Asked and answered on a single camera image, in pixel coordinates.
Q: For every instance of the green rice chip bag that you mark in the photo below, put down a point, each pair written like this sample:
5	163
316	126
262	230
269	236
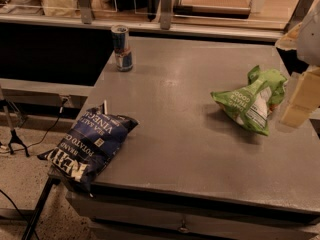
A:
250	106

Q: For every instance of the black tripod stand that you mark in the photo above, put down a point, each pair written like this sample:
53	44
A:
14	138

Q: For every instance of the brown pegboard tray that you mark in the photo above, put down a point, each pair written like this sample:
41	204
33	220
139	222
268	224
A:
213	8

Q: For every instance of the grey angled bracket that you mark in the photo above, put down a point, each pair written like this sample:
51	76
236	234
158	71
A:
300	11

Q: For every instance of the black table leg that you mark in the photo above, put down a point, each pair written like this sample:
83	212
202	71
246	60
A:
31	226

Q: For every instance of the blue potato chip bag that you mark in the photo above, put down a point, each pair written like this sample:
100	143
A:
89	146

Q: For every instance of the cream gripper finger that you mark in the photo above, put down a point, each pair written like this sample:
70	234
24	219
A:
303	97
289	40

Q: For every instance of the blue silver energy drink can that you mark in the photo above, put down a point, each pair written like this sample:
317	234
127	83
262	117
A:
122	50

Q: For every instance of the grey metal bracket post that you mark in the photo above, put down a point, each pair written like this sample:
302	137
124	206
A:
86	11
165	14

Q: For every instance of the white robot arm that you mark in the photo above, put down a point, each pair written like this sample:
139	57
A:
302	42

